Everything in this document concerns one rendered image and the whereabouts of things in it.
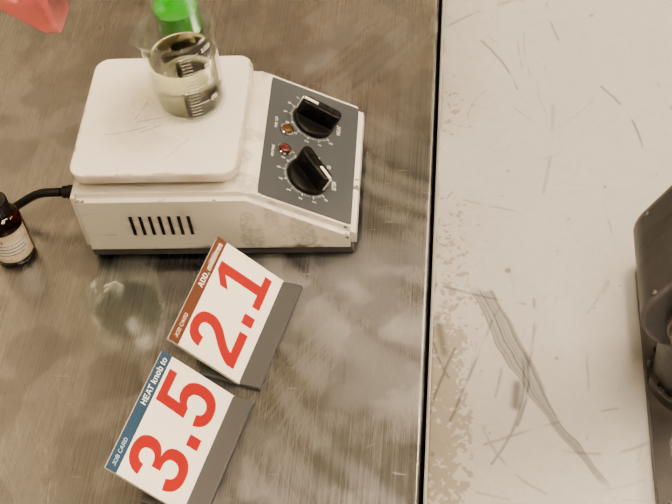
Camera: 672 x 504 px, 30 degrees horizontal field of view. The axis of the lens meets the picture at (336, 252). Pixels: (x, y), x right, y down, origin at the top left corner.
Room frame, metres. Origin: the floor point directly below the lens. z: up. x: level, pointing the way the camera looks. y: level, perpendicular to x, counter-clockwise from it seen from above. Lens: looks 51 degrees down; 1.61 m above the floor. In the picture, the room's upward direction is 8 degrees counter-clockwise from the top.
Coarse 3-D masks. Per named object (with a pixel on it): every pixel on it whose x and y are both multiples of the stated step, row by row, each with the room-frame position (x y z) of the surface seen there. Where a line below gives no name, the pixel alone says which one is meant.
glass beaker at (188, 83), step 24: (144, 24) 0.68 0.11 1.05; (168, 24) 0.69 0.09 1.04; (192, 24) 0.69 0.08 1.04; (144, 48) 0.67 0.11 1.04; (192, 48) 0.65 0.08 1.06; (216, 48) 0.67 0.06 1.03; (168, 72) 0.65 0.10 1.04; (192, 72) 0.64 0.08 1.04; (216, 72) 0.66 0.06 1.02; (168, 96) 0.65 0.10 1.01; (192, 96) 0.64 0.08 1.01; (216, 96) 0.65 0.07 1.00; (192, 120) 0.64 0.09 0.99
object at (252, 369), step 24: (216, 264) 0.56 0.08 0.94; (192, 288) 0.53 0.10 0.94; (288, 288) 0.55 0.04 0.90; (264, 312) 0.53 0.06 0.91; (288, 312) 0.53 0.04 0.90; (168, 336) 0.50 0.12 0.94; (264, 336) 0.51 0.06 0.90; (240, 360) 0.49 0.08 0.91; (264, 360) 0.49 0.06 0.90; (240, 384) 0.48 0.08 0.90
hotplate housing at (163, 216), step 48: (96, 192) 0.61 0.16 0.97; (144, 192) 0.60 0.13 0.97; (192, 192) 0.60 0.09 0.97; (240, 192) 0.59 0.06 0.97; (96, 240) 0.60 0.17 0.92; (144, 240) 0.60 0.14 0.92; (192, 240) 0.59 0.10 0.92; (240, 240) 0.59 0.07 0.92; (288, 240) 0.58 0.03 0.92; (336, 240) 0.57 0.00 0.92
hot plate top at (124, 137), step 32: (128, 64) 0.72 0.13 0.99; (224, 64) 0.70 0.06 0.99; (96, 96) 0.69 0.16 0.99; (128, 96) 0.68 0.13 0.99; (96, 128) 0.65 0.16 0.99; (128, 128) 0.65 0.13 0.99; (160, 128) 0.64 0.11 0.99; (192, 128) 0.64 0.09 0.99; (224, 128) 0.63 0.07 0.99; (96, 160) 0.62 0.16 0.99; (128, 160) 0.62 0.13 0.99; (160, 160) 0.61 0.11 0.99; (192, 160) 0.61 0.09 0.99; (224, 160) 0.60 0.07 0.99
